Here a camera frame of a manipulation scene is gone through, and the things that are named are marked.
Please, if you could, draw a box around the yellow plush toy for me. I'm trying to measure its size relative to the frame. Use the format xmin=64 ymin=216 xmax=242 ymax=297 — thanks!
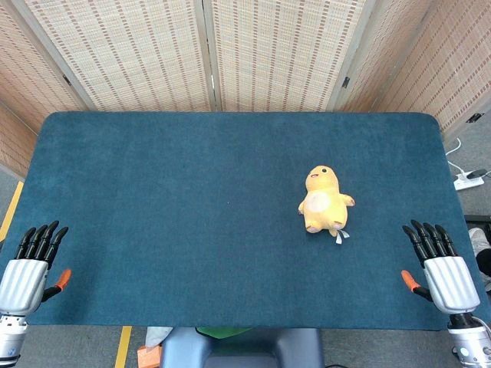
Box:
xmin=298 ymin=164 xmax=356 ymax=245

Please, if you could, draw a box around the white power cable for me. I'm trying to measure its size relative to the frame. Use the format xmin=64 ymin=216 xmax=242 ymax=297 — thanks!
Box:
xmin=444 ymin=136 xmax=467 ymax=177

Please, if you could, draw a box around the orange block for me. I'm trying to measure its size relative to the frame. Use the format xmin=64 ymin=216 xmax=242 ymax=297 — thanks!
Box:
xmin=137 ymin=344 xmax=162 ymax=368

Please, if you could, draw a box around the woven folding screen panel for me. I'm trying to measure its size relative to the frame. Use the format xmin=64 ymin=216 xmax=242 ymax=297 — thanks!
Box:
xmin=337 ymin=0 xmax=442 ymax=113
xmin=0 ymin=0 xmax=91 ymax=112
xmin=371 ymin=0 xmax=491 ymax=133
xmin=203 ymin=0 xmax=379 ymax=113
xmin=0 ymin=101 xmax=39 ymax=179
xmin=11 ymin=0 xmax=216 ymax=113

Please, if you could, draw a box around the white power strip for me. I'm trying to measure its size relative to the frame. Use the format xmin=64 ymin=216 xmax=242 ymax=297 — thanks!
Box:
xmin=453 ymin=172 xmax=486 ymax=192

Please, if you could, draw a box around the blue table cloth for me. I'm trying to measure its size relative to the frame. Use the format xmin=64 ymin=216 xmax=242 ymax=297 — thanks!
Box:
xmin=6 ymin=110 xmax=485 ymax=331

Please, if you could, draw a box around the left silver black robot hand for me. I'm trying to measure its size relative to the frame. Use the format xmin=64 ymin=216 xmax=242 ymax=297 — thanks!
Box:
xmin=0 ymin=220 xmax=73 ymax=316

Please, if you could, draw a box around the grey cloth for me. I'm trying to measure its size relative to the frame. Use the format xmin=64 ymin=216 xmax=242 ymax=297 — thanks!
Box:
xmin=144 ymin=326 xmax=173 ymax=348

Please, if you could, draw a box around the white grey sneaker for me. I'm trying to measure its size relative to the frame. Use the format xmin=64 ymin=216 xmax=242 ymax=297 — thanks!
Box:
xmin=468 ymin=227 xmax=491 ymax=265

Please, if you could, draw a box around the green object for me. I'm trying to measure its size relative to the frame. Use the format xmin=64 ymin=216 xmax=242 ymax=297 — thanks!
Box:
xmin=195 ymin=326 xmax=254 ymax=340

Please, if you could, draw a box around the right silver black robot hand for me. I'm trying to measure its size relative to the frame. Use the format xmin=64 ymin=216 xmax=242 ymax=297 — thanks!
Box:
xmin=400 ymin=218 xmax=481 ymax=316

